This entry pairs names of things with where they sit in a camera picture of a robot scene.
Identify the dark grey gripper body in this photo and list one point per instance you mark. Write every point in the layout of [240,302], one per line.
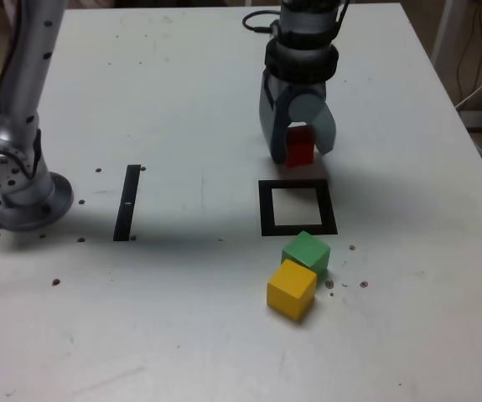
[303,86]

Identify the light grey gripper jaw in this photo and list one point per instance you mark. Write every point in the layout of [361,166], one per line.
[307,106]

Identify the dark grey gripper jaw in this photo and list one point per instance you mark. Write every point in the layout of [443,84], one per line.
[270,125]

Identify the red cube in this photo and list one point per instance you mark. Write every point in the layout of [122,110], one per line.
[299,151]

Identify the green cube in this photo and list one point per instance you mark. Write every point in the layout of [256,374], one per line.
[307,249]

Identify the yellow cube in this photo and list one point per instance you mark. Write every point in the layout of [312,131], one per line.
[288,293]

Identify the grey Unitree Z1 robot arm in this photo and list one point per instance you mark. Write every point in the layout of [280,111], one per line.
[27,84]

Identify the black tape square outline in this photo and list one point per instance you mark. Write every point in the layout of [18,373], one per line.
[265,209]

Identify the black tape strip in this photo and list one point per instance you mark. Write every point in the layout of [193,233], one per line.
[126,201]

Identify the white metal post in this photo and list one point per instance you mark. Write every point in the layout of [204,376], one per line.
[444,29]

